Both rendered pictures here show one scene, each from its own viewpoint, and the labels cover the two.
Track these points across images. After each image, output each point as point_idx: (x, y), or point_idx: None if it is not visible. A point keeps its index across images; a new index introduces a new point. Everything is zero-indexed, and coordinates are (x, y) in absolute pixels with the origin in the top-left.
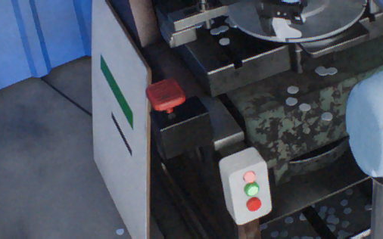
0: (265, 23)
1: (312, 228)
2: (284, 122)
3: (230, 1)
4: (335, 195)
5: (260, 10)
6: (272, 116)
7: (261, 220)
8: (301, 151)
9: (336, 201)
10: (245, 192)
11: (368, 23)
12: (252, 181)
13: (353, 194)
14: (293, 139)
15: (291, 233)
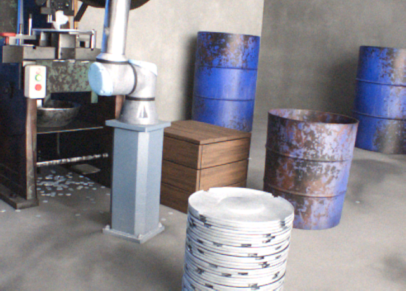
0: (53, 10)
1: (52, 180)
2: (51, 70)
3: (40, 2)
4: (63, 174)
5: (52, 5)
6: (47, 64)
7: None
8: (56, 90)
9: (63, 175)
10: (35, 77)
11: (90, 51)
12: (39, 72)
13: (72, 174)
14: (54, 82)
15: (41, 181)
